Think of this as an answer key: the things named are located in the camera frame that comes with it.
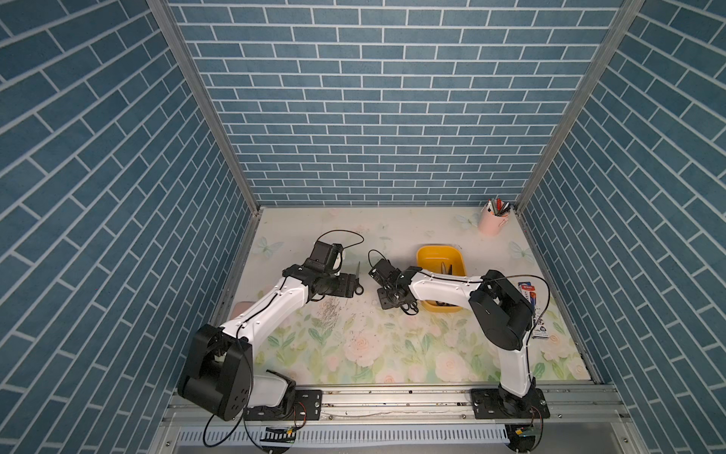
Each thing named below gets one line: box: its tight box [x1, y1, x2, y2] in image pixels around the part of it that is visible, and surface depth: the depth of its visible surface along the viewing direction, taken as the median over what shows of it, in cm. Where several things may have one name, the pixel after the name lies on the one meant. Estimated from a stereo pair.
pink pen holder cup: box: [478, 203, 510, 237], surface depth 108 cm
